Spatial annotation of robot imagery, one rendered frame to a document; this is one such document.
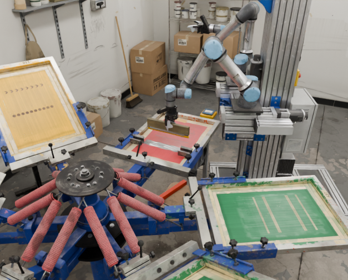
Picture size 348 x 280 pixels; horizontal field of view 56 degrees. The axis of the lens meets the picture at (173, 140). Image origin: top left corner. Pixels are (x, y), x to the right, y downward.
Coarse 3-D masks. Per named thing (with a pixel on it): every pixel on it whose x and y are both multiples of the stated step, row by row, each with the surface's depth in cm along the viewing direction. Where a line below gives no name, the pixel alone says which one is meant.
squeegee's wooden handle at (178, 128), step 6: (150, 120) 257; (156, 120) 255; (150, 126) 260; (156, 126) 258; (162, 126) 255; (174, 126) 250; (180, 126) 248; (186, 126) 247; (180, 132) 250; (186, 132) 248
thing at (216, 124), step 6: (156, 114) 296; (162, 114) 302; (180, 114) 296; (186, 114) 296; (192, 120) 294; (198, 120) 291; (204, 120) 288; (210, 120) 287; (144, 126) 278; (216, 126) 278; (210, 132) 269; (204, 138) 261; (210, 138) 268; (204, 144) 255
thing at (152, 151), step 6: (150, 132) 276; (156, 132) 276; (150, 138) 268; (156, 138) 268; (162, 138) 268; (144, 144) 260; (132, 150) 253; (144, 150) 253; (150, 150) 253; (156, 150) 253
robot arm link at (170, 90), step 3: (171, 84) 238; (165, 87) 235; (168, 87) 234; (171, 87) 234; (174, 87) 235; (165, 90) 236; (168, 90) 234; (171, 90) 234; (174, 90) 235; (165, 93) 237; (168, 93) 235; (171, 93) 235; (174, 93) 235; (165, 96) 238; (168, 96) 236; (171, 96) 236; (174, 96) 236; (165, 99) 240; (168, 99) 238; (171, 99) 238; (174, 99) 239
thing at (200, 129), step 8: (192, 128) 282; (200, 128) 282; (176, 144) 260; (184, 144) 260; (192, 144) 260; (160, 152) 250; (168, 152) 250; (176, 152) 250; (168, 160) 241; (176, 160) 241
